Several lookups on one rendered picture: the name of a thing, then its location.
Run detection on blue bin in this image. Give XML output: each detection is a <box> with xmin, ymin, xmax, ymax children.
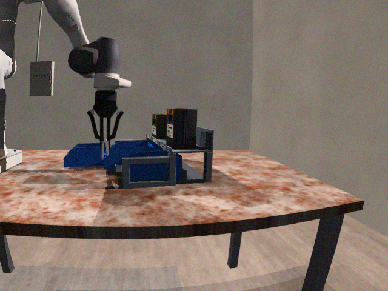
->
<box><xmin>131</xmin><ymin>141</ymin><xmax>164</xmax><ymax>151</ymax></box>
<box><xmin>63</xmin><ymin>143</ymin><xmax>104</xmax><ymax>167</ymax></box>
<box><xmin>129</xmin><ymin>150</ymin><xmax>182</xmax><ymax>181</ymax></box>
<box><xmin>104</xmin><ymin>142</ymin><xmax>154</xmax><ymax>169</ymax></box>

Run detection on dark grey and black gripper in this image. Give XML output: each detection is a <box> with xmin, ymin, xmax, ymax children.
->
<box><xmin>87</xmin><ymin>90</ymin><xmax>124</xmax><ymax>160</ymax></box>

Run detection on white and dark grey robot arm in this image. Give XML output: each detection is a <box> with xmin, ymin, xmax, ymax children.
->
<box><xmin>0</xmin><ymin>0</ymin><xmax>131</xmax><ymax>157</ymax></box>

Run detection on grey metal shelf frame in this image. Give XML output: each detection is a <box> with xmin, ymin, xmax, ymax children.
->
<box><xmin>115</xmin><ymin>126</ymin><xmax>214</xmax><ymax>189</ymax></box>

